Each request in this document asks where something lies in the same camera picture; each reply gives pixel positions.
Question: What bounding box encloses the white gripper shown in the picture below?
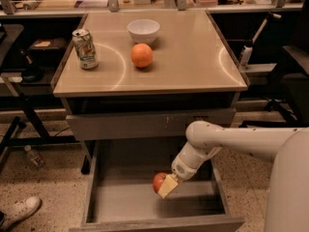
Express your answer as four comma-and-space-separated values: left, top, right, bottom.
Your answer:
157, 158, 197, 198

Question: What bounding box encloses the red apple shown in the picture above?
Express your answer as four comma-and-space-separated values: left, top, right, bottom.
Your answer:
153, 172, 167, 193

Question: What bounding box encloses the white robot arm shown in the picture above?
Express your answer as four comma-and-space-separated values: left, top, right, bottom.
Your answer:
153, 121, 309, 232

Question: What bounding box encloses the open middle drawer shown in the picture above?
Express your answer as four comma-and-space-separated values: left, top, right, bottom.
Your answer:
70, 136, 244, 232

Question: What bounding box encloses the closed top drawer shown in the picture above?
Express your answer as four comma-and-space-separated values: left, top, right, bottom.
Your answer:
67, 108, 236, 140

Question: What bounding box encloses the grey drawer cabinet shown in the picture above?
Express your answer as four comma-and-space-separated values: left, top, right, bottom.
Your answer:
53, 10, 249, 171

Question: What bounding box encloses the orange fruit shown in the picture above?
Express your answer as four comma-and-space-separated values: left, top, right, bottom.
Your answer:
130, 43, 154, 68

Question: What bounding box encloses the plastic water bottle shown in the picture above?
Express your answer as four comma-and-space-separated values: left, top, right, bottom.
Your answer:
24, 145, 45, 167

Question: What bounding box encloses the white bowl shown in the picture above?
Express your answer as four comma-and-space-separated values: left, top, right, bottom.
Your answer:
127, 19, 160, 44

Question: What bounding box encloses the white handheld tool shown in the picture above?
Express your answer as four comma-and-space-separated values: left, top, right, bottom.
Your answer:
239, 13, 282, 69

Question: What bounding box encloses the white sneaker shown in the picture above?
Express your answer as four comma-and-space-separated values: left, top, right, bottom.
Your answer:
0, 196, 42, 230

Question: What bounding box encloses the green soda can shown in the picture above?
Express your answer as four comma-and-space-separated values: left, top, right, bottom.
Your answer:
72, 29, 98, 70

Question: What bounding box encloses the black office chair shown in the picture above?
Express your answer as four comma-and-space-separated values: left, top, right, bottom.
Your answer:
239, 0, 309, 129

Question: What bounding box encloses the black round object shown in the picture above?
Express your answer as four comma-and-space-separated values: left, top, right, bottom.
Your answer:
20, 49, 43, 83

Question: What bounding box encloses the dark box with label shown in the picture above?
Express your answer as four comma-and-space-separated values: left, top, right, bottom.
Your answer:
28, 38, 68, 52

